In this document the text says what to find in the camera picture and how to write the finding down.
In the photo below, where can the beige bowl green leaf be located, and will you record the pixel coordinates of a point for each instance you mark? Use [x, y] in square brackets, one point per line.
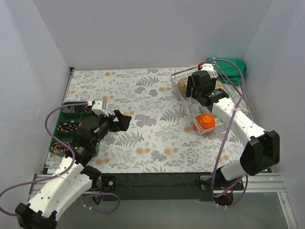
[219, 85]

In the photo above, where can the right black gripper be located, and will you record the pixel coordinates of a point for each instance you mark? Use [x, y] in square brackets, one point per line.
[192, 90]

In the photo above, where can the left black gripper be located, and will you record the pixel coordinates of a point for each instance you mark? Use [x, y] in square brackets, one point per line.
[114, 121]

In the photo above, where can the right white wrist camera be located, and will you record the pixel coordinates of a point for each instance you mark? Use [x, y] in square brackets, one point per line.
[207, 67]

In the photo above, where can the clear plastic bag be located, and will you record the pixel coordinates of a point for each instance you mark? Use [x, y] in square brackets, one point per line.
[68, 109]

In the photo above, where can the aluminium frame rail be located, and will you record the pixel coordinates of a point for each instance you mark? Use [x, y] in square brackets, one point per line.
[263, 182]

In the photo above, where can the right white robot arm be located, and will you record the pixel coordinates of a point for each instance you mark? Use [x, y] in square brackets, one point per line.
[261, 148]

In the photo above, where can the green compartment tray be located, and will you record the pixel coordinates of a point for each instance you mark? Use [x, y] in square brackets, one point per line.
[73, 128]

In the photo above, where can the floral tablecloth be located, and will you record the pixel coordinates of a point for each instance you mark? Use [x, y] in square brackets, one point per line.
[161, 136]

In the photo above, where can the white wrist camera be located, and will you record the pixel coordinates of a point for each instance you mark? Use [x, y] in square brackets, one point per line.
[207, 67]
[98, 107]

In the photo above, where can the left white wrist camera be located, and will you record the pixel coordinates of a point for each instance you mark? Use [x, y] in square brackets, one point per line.
[98, 107]

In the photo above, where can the orange plastic bowl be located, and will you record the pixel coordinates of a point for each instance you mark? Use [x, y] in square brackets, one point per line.
[206, 122]

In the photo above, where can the metal wire dish rack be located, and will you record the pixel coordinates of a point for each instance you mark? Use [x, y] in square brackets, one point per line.
[193, 108]

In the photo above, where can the green folded cloth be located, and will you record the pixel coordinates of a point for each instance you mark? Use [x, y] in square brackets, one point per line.
[228, 68]

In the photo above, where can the beige gold dotted bowl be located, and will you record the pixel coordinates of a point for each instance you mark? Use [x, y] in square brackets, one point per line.
[182, 85]

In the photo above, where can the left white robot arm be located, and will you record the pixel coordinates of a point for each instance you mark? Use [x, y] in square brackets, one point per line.
[73, 176]

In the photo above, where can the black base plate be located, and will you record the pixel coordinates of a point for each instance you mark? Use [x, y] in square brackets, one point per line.
[157, 186]

